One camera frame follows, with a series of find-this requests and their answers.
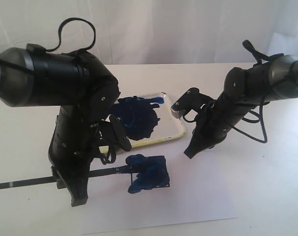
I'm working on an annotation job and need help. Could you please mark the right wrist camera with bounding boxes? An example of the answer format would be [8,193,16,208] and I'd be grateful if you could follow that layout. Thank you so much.
[171,88,214,118]

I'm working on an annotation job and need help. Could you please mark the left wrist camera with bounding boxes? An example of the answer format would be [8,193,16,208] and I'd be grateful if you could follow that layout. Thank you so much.
[99,115,132,151]

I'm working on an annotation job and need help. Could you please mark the black paintbrush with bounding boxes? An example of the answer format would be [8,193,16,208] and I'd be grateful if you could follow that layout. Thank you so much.
[0,157,169,190]

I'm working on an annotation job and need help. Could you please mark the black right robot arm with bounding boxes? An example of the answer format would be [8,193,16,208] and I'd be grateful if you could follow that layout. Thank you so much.
[184,55,298,158]

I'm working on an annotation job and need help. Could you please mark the white paper with square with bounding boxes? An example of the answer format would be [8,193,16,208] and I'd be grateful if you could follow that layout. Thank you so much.
[79,139,237,235]

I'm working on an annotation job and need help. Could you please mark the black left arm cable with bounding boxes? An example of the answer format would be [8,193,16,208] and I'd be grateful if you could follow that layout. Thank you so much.
[44,17,97,54]

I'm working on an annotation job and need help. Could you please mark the white paint tray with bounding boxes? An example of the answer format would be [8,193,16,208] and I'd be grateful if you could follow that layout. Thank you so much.
[109,92,187,149]

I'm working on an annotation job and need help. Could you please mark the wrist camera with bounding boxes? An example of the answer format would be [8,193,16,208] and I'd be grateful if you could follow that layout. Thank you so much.
[171,88,214,118]
[99,115,132,151]

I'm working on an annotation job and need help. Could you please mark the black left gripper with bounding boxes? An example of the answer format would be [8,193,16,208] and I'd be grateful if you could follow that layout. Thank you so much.
[48,118,101,207]

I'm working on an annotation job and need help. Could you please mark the white backdrop curtain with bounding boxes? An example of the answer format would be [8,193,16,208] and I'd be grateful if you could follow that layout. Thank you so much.
[0,0,298,64]

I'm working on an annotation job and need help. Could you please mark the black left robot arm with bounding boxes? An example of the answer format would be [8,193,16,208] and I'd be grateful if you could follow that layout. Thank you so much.
[0,45,131,207]

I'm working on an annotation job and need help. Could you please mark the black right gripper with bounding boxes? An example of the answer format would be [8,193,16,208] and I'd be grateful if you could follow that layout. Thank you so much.
[184,103,234,159]

